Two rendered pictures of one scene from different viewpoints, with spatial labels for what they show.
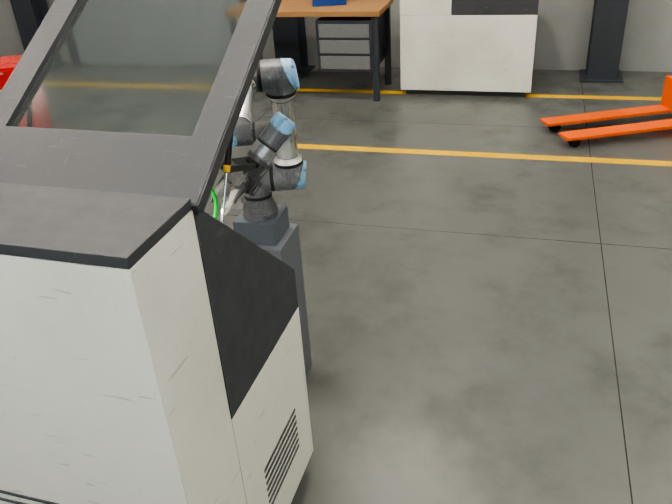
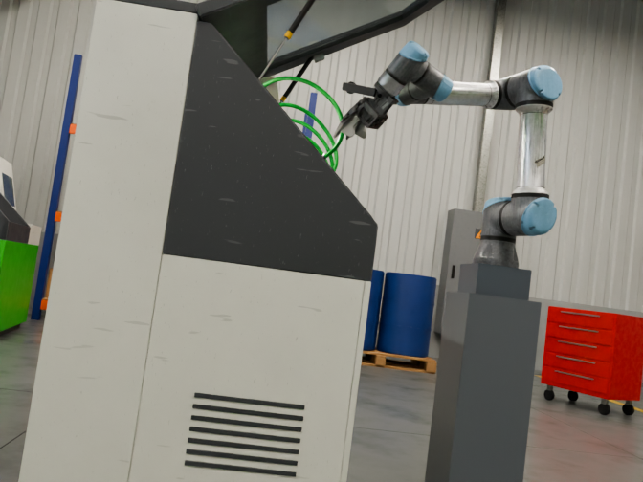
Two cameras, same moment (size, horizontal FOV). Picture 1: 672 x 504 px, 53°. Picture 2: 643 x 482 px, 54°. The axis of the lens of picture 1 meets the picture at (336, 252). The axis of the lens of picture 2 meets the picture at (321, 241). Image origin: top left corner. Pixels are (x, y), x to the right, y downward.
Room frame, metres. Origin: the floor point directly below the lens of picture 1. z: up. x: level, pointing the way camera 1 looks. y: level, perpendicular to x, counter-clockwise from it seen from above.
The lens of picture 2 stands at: (1.17, -1.40, 0.76)
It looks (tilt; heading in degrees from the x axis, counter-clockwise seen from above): 4 degrees up; 67
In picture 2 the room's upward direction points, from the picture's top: 7 degrees clockwise
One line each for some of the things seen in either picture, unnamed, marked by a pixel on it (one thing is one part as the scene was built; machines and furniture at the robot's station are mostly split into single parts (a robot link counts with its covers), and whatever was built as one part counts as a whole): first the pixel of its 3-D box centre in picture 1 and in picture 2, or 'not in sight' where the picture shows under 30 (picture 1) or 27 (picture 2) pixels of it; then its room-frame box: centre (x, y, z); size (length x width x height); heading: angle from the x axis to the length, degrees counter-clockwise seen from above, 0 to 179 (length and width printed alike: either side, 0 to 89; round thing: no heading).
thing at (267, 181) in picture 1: (257, 177); (501, 218); (2.54, 0.30, 1.07); 0.13 x 0.12 x 0.14; 91
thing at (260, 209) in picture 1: (259, 203); (496, 251); (2.54, 0.31, 0.95); 0.15 x 0.15 x 0.10
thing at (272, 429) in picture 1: (192, 428); (252, 389); (1.83, 0.57, 0.39); 0.70 x 0.58 x 0.79; 71
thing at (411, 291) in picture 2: not in sight; (379, 317); (4.62, 4.81, 0.51); 1.20 x 0.85 x 1.02; 161
